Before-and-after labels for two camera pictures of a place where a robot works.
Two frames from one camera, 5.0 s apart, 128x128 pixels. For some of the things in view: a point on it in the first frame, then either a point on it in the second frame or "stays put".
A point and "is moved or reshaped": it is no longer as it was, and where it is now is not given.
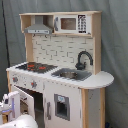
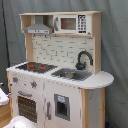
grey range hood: x=38 y=27 stays put
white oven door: x=30 y=101 is moved or reshaped
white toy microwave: x=72 y=24 stays put
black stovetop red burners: x=42 y=68 stays put
